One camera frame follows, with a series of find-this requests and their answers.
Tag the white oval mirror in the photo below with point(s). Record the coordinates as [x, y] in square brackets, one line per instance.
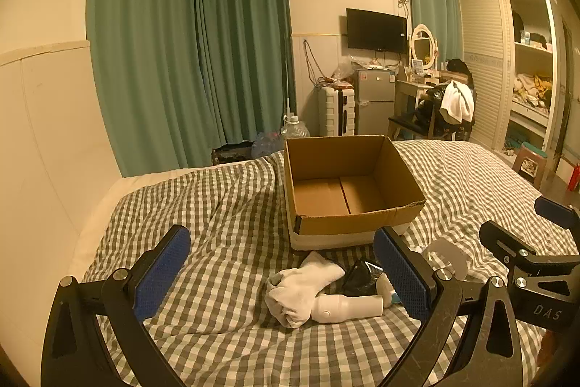
[423, 42]

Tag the small silver fridge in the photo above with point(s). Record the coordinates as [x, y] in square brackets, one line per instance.
[374, 101]

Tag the clear water jug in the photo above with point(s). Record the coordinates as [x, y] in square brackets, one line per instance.
[295, 127]

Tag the grey checked blanket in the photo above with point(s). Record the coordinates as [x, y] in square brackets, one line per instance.
[249, 242]

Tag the cream bed headboard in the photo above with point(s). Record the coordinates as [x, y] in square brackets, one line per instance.
[50, 151]

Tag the narrow green curtain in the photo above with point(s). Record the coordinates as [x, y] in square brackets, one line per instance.
[430, 1]

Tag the white towel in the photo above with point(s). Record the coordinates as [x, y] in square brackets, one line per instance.
[457, 101]

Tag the black bag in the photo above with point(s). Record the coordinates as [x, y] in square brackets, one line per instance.
[428, 106]

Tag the white suitcase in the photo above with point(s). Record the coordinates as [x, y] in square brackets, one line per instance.
[335, 112]

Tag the dark wooden chair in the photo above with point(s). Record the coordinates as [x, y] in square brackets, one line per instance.
[408, 124]

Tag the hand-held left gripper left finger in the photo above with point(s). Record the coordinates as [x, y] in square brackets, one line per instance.
[163, 273]

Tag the white wardrobe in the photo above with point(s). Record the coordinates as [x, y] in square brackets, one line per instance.
[485, 65]

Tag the red fire extinguisher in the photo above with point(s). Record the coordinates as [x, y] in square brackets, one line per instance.
[575, 177]

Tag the black wall television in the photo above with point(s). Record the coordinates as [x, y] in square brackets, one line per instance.
[376, 29]

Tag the wide green curtain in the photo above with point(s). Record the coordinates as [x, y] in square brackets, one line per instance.
[140, 42]

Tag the dark shiny packet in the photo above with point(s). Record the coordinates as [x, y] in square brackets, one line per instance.
[360, 278]

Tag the black floor case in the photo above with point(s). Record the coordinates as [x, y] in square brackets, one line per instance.
[231, 153]

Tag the grey squeeze tube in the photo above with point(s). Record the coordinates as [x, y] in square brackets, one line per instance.
[446, 255]

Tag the white cylindrical bottle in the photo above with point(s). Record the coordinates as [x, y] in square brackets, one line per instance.
[349, 307]

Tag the clear plastic bag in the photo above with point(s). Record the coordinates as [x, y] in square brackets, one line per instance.
[267, 144]

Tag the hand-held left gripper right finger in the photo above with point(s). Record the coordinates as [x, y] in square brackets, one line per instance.
[403, 273]

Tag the brown cardboard box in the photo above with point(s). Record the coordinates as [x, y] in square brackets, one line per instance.
[317, 228]

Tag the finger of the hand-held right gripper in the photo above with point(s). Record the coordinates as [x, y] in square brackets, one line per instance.
[503, 243]
[559, 214]

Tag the white sock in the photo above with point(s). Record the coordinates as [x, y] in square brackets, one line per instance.
[294, 292]

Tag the wooden dressing desk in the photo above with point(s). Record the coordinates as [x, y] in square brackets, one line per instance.
[408, 90]

